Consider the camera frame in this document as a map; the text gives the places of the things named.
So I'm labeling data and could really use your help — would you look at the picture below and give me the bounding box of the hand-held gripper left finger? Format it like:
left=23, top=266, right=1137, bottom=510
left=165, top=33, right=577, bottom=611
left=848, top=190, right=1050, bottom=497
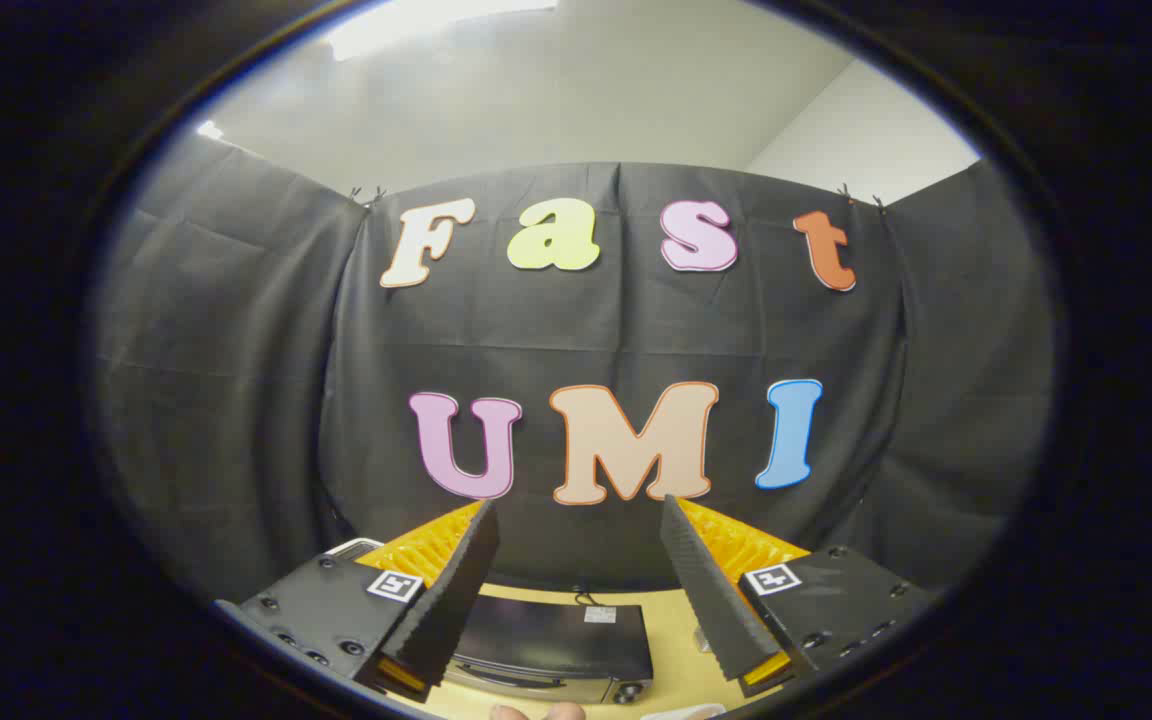
left=214, top=499, right=500, bottom=703

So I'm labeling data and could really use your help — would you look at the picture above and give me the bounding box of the black toaster oven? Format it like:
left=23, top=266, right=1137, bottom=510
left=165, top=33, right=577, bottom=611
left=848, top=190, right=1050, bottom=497
left=441, top=595, right=655, bottom=706

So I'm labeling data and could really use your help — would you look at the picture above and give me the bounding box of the black backdrop cloth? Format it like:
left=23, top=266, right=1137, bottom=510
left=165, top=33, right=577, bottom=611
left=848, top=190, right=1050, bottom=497
left=91, top=130, right=1057, bottom=601

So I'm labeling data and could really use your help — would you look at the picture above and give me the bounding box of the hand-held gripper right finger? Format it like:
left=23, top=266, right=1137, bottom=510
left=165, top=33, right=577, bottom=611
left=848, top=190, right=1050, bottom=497
left=659, top=494, right=938, bottom=699

